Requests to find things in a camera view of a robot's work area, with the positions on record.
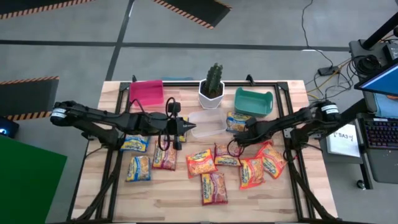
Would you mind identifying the black floor cable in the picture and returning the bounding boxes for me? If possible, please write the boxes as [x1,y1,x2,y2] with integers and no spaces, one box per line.
[300,0,334,68]

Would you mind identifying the blue pad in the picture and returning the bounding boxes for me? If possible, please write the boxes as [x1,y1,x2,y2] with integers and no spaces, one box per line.
[160,76,194,82]

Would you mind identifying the computer monitor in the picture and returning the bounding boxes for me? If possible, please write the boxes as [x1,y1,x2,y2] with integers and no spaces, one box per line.
[353,58,398,97]

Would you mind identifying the right camera black cable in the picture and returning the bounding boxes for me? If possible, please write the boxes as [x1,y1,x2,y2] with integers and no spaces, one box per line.
[228,138,246,158]

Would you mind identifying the camera black cable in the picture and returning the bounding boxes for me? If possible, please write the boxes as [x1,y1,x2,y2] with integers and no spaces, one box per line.
[228,138,246,158]
[157,96,184,152]

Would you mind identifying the coiled black cable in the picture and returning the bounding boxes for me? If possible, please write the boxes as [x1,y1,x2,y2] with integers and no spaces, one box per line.
[354,55,382,75]

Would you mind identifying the light blue cloth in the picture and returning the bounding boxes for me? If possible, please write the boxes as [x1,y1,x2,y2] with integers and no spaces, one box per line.
[373,92,398,119]

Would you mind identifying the green cactus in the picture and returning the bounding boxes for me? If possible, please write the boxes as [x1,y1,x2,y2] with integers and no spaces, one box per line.
[205,62,224,96]

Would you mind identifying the black power adapter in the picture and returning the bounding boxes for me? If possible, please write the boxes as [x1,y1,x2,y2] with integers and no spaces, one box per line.
[317,65,340,77]

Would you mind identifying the black device with blue light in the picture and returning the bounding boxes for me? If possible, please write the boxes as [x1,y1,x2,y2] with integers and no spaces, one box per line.
[0,116,20,139]

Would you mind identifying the black pole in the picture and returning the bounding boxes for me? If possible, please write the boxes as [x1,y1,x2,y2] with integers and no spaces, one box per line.
[361,11,398,50]

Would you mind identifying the grey workstation cart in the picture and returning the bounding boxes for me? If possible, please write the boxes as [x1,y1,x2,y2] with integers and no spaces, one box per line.
[320,39,398,190]

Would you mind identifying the pink plastic bin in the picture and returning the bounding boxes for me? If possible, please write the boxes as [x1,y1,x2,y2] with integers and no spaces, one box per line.
[129,79,165,107]

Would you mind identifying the silver metal bracket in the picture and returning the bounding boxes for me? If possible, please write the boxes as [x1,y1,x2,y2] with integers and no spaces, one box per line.
[282,126,295,140]

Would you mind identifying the clear plastic container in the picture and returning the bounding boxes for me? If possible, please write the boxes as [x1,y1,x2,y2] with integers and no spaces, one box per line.
[187,108,228,139]

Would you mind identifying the white hexagonal plant pot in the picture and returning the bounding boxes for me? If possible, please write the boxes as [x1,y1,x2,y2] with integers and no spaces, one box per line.
[198,79,225,110]

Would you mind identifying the white paper sign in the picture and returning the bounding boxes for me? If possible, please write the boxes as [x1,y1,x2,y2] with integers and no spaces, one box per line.
[325,123,361,159]

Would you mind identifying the black hazard-striped floor mat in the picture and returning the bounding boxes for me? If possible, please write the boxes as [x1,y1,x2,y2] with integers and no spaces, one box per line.
[151,0,233,30]
[0,76,60,121]
[0,0,97,20]

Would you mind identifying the green board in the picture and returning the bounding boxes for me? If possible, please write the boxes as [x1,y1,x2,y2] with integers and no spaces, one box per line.
[0,135,68,224]

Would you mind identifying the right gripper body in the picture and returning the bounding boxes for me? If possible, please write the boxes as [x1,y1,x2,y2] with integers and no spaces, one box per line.
[245,123,271,146]

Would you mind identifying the red beef noodle pack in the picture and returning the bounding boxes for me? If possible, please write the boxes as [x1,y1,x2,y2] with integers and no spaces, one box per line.
[201,172,229,206]
[152,140,177,171]
[213,142,243,167]

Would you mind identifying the left camera black cable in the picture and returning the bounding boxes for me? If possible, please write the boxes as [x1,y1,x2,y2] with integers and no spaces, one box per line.
[157,96,184,152]

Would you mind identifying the orange chicken noodle pack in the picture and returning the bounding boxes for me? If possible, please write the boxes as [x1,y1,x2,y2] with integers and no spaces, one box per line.
[256,140,289,180]
[238,156,266,190]
[185,149,218,179]

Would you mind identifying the black backlit keyboard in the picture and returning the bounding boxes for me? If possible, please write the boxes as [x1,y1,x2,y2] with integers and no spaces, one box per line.
[362,117,398,151]

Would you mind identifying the yellow cable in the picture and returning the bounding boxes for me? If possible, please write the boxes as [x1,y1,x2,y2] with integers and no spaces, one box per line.
[306,58,354,100]

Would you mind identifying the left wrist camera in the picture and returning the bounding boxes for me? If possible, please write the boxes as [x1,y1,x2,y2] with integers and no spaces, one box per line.
[167,100,182,116]

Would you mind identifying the teal plastic bin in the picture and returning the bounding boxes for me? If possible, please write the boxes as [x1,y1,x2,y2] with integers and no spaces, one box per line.
[234,86,274,118]

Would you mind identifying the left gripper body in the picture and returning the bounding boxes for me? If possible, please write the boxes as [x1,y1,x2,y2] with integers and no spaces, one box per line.
[166,117,185,136]

